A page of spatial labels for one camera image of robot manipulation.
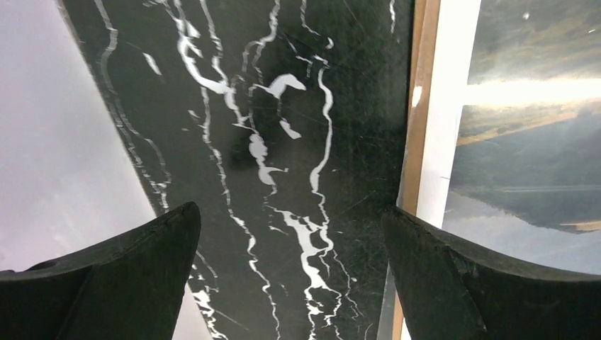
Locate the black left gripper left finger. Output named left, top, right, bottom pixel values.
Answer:
left=1, top=202, right=201, bottom=339

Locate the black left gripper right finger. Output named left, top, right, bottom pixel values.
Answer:
left=381, top=207, right=600, bottom=339

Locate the landscape photo print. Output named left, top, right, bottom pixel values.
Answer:
left=412, top=1, right=600, bottom=274

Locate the brown frame backing board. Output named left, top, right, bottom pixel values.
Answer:
left=397, top=0, right=441, bottom=215

